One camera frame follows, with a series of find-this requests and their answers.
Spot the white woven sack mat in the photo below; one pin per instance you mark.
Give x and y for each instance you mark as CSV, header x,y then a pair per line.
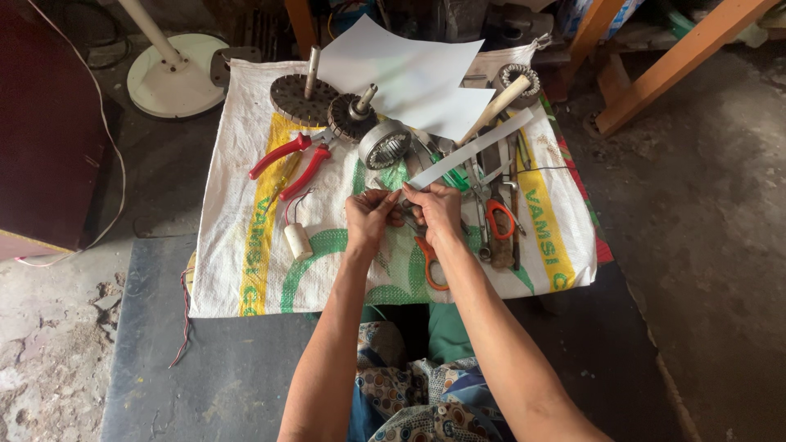
x,y
245,245

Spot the heap of workshop clutter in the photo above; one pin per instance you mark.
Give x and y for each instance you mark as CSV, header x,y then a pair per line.
x,y
466,18

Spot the dark motor rotor with shaft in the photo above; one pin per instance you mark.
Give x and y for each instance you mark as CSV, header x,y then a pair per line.
x,y
344,120

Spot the orange wooden bench frame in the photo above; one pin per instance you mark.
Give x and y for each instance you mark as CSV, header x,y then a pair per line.
x,y
669,67

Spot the person's left hand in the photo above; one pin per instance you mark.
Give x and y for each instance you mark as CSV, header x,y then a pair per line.
x,y
365,221

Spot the white fan stand base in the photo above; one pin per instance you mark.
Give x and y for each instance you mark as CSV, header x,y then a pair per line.
x,y
178,73

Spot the large white paper sheet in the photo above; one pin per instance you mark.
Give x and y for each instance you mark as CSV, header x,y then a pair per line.
x,y
393,61

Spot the thin dark screwdriver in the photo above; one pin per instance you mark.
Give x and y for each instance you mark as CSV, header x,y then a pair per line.
x,y
516,209

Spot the grey metal plate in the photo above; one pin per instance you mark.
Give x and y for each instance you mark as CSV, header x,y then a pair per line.
x,y
224,64

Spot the steel wrench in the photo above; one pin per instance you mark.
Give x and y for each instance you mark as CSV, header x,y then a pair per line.
x,y
482,236

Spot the white paper strip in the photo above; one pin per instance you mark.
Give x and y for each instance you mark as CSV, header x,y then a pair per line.
x,y
473,147

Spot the small stator with copper winding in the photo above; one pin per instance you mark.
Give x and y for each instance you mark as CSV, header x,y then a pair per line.
x,y
528,92

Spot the patterned garment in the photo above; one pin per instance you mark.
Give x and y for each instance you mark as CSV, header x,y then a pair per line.
x,y
423,399

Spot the orange wooden post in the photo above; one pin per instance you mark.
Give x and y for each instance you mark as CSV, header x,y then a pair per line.
x,y
301,27

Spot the person's right hand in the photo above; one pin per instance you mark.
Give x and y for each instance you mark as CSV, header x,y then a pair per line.
x,y
442,212

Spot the grey metal sheet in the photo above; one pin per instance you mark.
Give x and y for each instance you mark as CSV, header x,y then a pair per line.
x,y
215,368

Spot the maroon cabinet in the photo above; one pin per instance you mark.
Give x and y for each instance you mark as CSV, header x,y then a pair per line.
x,y
49,123

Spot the flat rotor disc with shaft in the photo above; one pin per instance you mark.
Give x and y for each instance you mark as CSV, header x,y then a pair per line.
x,y
295,98

